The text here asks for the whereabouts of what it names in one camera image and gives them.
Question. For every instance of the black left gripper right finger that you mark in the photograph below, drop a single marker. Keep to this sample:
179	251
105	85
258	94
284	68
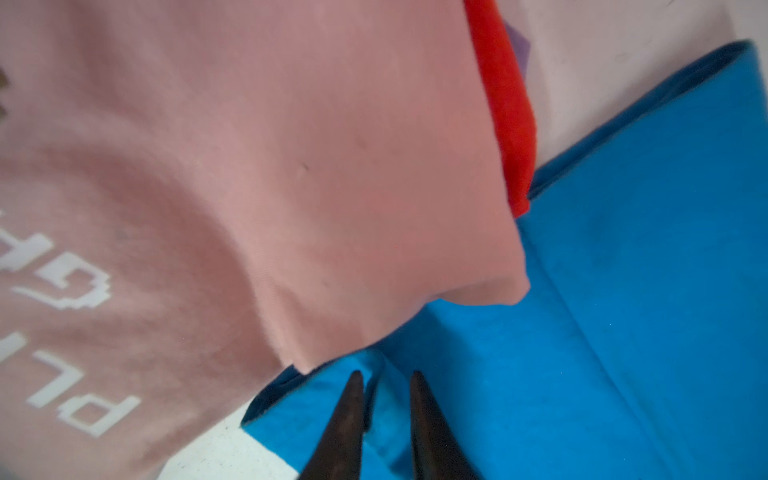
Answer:
435	451

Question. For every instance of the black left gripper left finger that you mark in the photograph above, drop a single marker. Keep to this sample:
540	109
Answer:
338	455

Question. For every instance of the blue t shirt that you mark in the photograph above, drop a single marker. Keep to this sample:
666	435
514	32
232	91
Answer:
640	351

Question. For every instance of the pink folded t shirt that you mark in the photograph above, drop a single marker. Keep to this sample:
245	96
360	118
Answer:
197	195

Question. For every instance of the red folded t shirt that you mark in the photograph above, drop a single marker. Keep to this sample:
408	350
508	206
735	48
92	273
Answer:
502	55

